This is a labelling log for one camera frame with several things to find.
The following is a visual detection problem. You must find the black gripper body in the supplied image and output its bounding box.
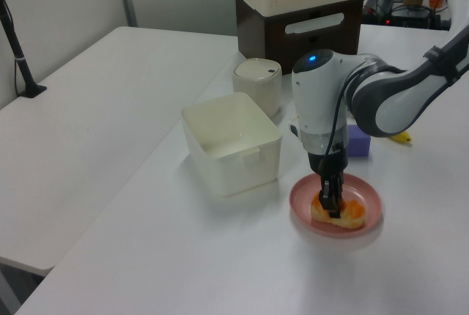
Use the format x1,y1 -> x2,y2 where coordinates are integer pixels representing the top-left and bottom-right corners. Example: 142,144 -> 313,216
306,141 -> 350,185

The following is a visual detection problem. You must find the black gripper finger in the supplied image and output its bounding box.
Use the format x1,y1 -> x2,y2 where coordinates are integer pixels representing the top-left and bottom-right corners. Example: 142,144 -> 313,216
333,170 -> 347,207
318,178 -> 342,220

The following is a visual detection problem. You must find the orange glazed bread loaf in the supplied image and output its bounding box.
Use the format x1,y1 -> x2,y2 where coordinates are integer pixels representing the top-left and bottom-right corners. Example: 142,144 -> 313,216
309,193 -> 367,230

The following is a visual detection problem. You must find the pink round plate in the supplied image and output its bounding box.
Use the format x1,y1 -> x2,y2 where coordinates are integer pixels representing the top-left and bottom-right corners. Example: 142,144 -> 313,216
288,173 -> 385,239

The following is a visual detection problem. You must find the purple cube block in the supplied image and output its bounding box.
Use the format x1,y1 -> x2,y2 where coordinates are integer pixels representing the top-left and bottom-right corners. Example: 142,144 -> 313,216
345,124 -> 372,158

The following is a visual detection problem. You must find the yellow banana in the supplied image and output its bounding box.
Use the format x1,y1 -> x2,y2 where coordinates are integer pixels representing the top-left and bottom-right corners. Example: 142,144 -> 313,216
388,130 -> 413,145

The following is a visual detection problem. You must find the cream plastic storage box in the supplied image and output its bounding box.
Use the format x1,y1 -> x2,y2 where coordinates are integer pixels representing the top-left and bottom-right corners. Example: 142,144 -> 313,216
180,91 -> 282,199

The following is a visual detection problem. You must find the cream lidded trash bin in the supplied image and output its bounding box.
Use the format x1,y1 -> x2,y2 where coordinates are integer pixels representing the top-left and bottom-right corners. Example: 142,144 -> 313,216
232,58 -> 284,118

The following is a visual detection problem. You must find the dark brown drawer unit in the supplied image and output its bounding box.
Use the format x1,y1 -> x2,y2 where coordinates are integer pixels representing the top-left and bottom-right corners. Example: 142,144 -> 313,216
234,0 -> 364,75

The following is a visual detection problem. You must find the black electronics box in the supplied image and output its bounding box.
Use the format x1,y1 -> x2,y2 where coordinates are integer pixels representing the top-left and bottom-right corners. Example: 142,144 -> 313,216
361,0 -> 434,29

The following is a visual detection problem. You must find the black pole stand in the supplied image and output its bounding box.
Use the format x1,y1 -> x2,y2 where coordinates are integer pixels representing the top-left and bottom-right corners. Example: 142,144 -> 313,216
0,0 -> 48,100

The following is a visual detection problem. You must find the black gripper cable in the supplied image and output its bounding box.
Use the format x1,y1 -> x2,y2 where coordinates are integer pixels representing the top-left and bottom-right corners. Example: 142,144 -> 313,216
323,62 -> 371,157

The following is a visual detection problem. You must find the white drawer handle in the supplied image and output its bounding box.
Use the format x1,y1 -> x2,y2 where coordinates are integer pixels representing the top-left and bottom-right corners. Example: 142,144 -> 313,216
284,12 -> 347,35

